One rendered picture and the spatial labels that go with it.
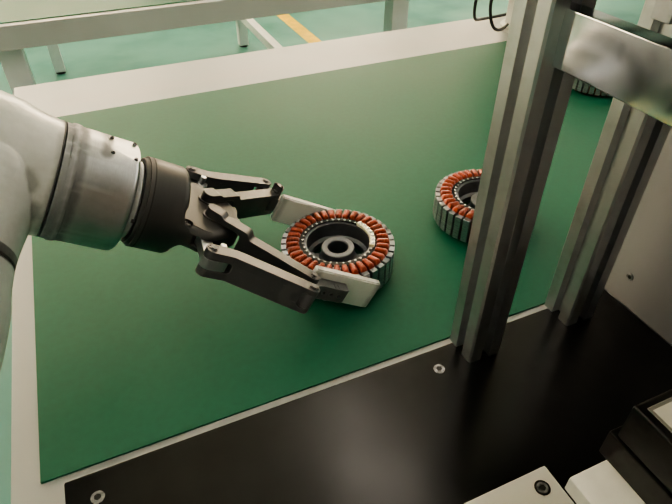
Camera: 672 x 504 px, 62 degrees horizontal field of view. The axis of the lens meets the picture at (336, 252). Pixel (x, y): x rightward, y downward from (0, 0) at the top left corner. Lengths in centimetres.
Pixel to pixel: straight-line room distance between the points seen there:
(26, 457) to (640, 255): 51
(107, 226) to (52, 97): 61
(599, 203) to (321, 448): 27
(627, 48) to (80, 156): 34
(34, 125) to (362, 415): 31
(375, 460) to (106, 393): 22
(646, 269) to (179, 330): 41
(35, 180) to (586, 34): 35
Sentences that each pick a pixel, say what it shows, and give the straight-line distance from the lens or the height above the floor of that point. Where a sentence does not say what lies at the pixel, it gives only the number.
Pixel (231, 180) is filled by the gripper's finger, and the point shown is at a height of 83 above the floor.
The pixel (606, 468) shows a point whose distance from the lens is 31.
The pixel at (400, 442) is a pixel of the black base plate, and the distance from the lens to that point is 42.
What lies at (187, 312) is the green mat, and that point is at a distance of 54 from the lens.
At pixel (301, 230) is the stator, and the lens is 56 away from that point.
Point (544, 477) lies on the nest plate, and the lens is 41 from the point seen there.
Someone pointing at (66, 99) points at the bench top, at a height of 75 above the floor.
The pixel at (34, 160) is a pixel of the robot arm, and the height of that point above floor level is 94.
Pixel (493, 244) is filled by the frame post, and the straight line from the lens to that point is 39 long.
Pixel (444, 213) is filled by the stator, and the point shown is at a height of 78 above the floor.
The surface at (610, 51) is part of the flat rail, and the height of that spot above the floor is 103.
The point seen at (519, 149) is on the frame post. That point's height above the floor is 96.
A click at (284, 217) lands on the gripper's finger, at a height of 78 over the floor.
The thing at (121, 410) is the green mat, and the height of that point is 75.
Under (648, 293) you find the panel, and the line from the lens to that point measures 54.
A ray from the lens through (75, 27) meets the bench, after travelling 143.
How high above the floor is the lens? 113
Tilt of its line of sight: 39 degrees down
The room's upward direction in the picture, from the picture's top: straight up
